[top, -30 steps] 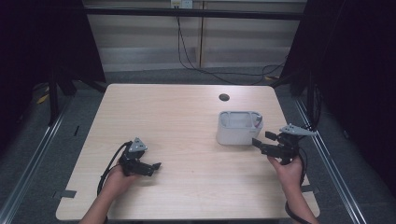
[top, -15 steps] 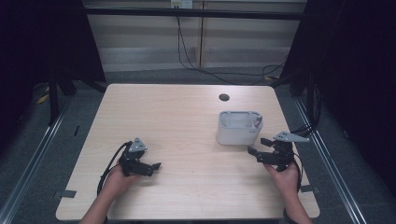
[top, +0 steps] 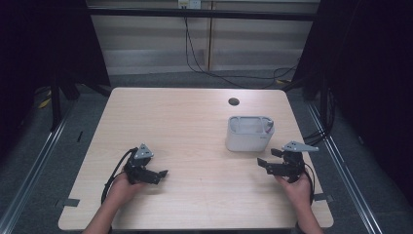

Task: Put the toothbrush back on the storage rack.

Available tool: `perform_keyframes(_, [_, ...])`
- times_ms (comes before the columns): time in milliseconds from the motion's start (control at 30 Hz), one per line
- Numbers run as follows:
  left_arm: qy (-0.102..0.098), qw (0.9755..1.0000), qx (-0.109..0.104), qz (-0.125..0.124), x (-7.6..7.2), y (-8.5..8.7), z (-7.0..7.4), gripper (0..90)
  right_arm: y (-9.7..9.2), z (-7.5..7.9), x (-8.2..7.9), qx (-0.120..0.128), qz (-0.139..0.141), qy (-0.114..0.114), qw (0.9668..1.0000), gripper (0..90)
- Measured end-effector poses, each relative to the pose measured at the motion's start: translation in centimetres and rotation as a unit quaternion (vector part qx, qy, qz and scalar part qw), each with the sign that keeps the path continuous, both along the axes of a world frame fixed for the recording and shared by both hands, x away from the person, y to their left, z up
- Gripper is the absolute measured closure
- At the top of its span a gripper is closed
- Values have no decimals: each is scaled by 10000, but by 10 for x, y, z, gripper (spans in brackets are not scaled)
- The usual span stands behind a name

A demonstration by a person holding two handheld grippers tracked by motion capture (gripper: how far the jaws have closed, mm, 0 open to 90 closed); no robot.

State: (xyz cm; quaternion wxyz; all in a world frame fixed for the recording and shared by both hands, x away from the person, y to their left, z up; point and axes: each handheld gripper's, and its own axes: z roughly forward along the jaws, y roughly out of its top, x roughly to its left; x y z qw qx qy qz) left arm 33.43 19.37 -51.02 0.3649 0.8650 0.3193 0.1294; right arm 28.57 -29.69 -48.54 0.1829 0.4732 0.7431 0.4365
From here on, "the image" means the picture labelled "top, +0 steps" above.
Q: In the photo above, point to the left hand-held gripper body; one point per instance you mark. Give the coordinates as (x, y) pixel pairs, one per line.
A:
(136, 169)

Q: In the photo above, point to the black metal stand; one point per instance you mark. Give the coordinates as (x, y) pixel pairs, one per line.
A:
(56, 107)

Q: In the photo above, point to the small black floor item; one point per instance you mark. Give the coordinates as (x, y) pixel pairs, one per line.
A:
(80, 136)

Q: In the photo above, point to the person's left hand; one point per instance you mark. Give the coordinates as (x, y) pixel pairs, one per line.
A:
(123, 191)

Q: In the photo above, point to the metal floor rail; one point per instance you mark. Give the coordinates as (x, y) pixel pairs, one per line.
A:
(344, 169)
(35, 162)

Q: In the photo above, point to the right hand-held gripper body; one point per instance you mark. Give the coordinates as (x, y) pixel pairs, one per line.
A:
(292, 165)

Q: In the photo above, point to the black curtain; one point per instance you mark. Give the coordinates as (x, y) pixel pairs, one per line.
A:
(39, 48)
(373, 81)

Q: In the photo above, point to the white plastic container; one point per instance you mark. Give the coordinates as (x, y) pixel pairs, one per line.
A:
(248, 141)

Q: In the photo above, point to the black horizontal bar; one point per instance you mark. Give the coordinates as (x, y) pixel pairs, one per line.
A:
(201, 13)

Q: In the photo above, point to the yellow floor object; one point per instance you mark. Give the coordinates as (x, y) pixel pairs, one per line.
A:
(44, 102)

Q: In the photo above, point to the white wall socket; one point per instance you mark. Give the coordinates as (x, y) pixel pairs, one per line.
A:
(190, 4)

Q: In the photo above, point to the person's right hand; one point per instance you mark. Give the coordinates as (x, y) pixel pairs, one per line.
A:
(300, 191)

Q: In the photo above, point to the grey tape strip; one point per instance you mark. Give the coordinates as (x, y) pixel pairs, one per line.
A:
(324, 197)
(69, 202)

